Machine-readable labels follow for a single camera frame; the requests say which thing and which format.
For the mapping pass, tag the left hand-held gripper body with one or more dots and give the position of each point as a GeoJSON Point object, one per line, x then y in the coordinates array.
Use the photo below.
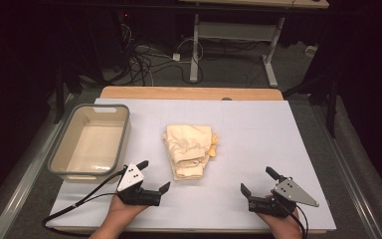
{"type": "Point", "coordinates": [138, 196]}

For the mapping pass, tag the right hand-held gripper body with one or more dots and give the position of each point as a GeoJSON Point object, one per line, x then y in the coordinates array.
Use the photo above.
{"type": "Point", "coordinates": [278, 202]}

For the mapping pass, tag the cream pants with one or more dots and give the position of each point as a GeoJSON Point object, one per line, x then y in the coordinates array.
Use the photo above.
{"type": "Point", "coordinates": [187, 151]}

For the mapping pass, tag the beige plastic basin grey rim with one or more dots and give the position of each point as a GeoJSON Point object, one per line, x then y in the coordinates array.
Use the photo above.
{"type": "Point", "coordinates": [93, 146]}

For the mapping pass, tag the person's left hand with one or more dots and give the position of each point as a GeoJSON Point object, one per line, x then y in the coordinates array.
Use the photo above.
{"type": "Point", "coordinates": [124, 209]}

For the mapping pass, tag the person's right hand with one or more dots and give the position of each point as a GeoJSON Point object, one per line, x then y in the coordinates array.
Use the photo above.
{"type": "Point", "coordinates": [280, 223]}

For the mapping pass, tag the white table mat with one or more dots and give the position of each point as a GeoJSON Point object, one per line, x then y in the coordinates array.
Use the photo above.
{"type": "Point", "coordinates": [245, 139]}

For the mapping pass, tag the wooden table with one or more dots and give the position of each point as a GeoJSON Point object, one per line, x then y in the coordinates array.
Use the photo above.
{"type": "Point", "coordinates": [179, 93]}

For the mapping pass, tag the black stand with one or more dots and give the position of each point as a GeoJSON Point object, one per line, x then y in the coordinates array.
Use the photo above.
{"type": "Point", "coordinates": [331, 109]}
{"type": "Point", "coordinates": [59, 93]}

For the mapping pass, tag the white power adapter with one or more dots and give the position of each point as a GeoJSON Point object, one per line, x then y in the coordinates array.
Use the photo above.
{"type": "Point", "coordinates": [176, 56]}

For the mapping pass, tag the white-legged desk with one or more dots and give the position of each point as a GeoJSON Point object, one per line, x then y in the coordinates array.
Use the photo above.
{"type": "Point", "coordinates": [195, 49]}

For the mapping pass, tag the grey metal floor rail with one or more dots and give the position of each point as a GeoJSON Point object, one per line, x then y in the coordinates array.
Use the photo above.
{"type": "Point", "coordinates": [23, 186]}
{"type": "Point", "coordinates": [351, 186]}

